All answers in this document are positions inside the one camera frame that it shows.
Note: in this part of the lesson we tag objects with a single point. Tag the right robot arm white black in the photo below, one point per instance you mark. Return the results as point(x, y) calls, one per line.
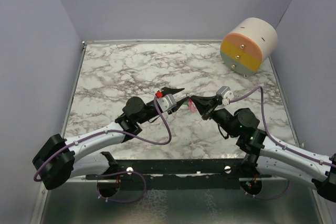
point(266, 155)

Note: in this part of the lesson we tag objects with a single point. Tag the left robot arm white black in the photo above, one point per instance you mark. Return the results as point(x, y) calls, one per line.
point(60, 158)

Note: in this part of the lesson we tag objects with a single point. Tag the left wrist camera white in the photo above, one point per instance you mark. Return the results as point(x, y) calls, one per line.
point(165, 102)

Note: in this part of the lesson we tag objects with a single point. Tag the round three-drawer mini cabinet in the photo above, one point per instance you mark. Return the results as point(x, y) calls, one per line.
point(248, 45)

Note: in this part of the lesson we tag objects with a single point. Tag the pink key tag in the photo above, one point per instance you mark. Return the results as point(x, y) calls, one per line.
point(193, 108)

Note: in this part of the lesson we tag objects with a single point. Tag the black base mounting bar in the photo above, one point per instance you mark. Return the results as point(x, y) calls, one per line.
point(179, 174)

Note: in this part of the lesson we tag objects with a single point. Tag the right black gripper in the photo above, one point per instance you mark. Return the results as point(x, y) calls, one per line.
point(202, 104)

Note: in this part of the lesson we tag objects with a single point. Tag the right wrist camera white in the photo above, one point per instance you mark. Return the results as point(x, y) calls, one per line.
point(225, 95)

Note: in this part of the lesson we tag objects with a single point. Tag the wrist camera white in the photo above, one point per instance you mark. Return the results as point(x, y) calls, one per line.
point(165, 102)
point(225, 95)

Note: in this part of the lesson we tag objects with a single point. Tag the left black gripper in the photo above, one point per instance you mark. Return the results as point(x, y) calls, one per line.
point(166, 91)

